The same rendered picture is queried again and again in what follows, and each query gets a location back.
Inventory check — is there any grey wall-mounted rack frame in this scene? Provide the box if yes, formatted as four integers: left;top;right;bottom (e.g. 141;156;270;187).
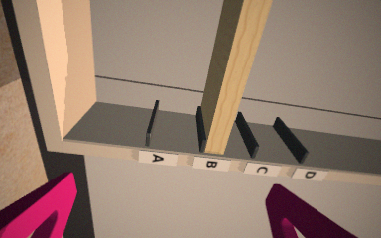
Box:
11;0;381;185

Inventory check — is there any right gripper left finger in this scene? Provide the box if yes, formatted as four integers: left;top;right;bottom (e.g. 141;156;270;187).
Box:
0;172;76;238

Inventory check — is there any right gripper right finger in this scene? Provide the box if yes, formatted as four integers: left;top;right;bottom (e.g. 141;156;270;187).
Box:
265;184;358;238

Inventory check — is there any light wooden plank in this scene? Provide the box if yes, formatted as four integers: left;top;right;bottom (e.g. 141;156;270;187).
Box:
201;0;273;155

